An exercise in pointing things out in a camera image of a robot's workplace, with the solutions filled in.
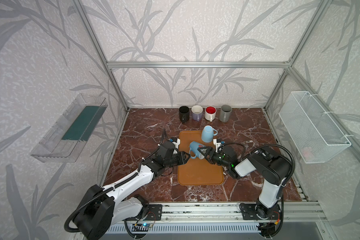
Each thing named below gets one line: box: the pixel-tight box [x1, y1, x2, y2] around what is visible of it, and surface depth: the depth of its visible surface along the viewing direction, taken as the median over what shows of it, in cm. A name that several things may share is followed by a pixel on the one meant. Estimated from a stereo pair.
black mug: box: [179, 105, 190, 123], surface depth 110 cm
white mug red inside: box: [204, 105, 217, 122], surface depth 111 cm
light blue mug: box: [201, 125, 218, 143], surface depth 98 cm
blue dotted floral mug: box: [189, 141, 205, 160], surface depth 89 cm
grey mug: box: [219, 104, 233, 123], surface depth 107 cm
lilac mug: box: [191, 105, 204, 122], surface depth 110 cm
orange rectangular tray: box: [177, 130, 225, 186], surface depth 89 cm
